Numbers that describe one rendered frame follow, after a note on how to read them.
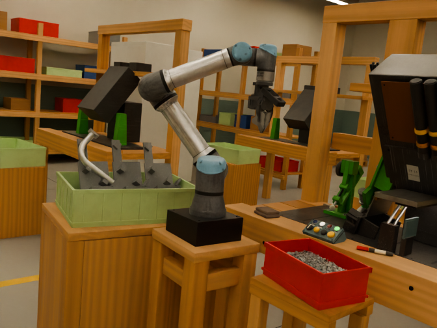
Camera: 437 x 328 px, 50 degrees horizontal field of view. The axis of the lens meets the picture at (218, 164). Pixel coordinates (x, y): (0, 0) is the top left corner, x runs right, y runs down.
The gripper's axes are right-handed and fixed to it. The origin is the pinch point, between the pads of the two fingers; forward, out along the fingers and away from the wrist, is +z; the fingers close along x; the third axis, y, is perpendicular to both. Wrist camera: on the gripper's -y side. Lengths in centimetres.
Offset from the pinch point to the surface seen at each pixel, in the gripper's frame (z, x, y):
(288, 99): -12, -425, 344
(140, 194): 36, 29, 44
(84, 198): 37, 54, 50
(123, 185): 37, 24, 68
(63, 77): -12, -178, 609
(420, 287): 43, -5, -73
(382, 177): 14, -29, -41
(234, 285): 61, 18, -10
